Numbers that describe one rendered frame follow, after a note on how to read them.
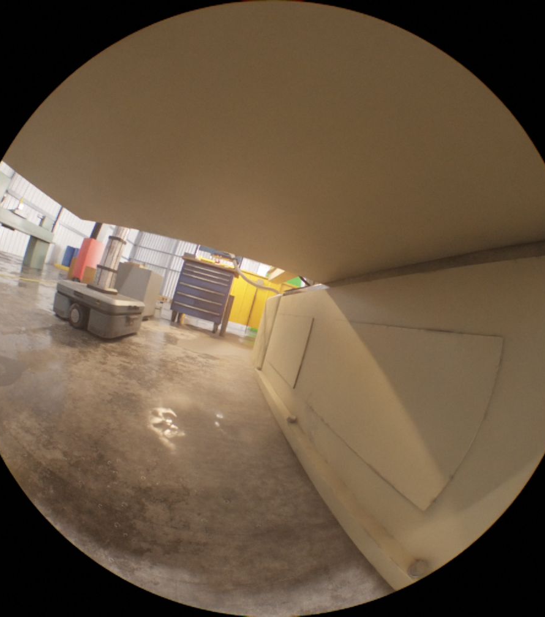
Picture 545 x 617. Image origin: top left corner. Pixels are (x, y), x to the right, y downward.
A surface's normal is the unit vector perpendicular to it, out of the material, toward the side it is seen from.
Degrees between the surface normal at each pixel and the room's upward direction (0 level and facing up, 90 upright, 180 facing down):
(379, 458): 90
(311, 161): 180
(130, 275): 90
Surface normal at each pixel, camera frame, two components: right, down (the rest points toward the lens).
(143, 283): 0.25, 0.00
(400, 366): -0.93, -0.26
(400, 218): -0.26, 0.96
